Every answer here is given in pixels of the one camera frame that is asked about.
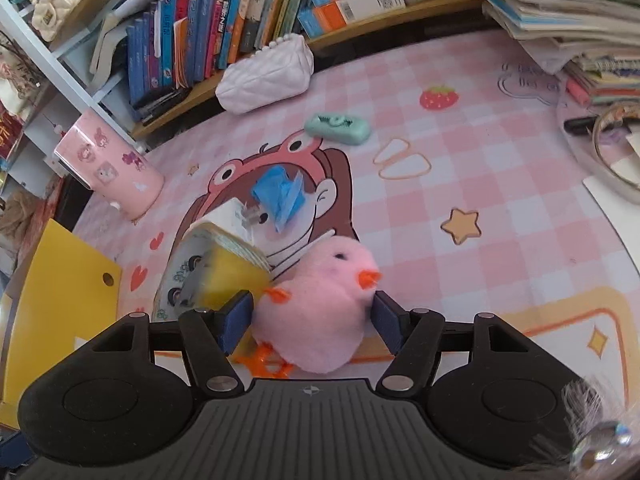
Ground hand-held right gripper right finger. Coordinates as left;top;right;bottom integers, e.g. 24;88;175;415
372;291;571;396

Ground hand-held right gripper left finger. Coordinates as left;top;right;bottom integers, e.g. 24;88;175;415
75;290;255;396

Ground yellow printed tape roll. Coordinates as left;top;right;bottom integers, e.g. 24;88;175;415
152;225;273;323

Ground pink chick plush toy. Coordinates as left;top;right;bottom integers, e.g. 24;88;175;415
232;235;383;380

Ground white charger plug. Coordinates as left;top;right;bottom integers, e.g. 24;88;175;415
187;199;273;256

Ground yellow cardboard box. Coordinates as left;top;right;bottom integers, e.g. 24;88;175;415
0;218;123;406

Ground teal correction tape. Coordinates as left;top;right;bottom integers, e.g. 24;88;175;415
304;114;372;147

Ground blue crumpled plastic wrapper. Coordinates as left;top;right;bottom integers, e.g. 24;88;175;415
250;165;307;233

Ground pink checkered cartoon desk mat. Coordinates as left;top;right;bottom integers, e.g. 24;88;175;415
70;27;640;411

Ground tan rubber band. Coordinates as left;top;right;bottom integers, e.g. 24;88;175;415
373;136;414;166
378;152;433;181

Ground pink sticker tumbler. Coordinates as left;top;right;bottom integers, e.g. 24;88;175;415
53;108;165;222

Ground fluffy bead charm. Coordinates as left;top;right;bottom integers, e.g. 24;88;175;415
560;375;633;476

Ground beige knit cloth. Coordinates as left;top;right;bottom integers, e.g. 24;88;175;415
0;190;41;240

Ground white paper sheet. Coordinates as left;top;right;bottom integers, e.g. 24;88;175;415
582;175;640;266

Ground black marker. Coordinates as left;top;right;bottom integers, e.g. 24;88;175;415
563;116;601;136

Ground wooden bookshelf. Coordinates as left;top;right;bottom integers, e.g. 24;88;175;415
132;0;501;139

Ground white shelf unit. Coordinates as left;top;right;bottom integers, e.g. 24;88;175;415
0;0;151;153

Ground stack of books and papers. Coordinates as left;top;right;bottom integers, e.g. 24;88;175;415
480;0;640;107

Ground white quilted pearl-handle bag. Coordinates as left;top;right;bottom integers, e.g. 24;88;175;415
215;33;315;114

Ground cream quilted pearl-handle bag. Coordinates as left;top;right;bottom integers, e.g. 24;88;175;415
27;0;88;42

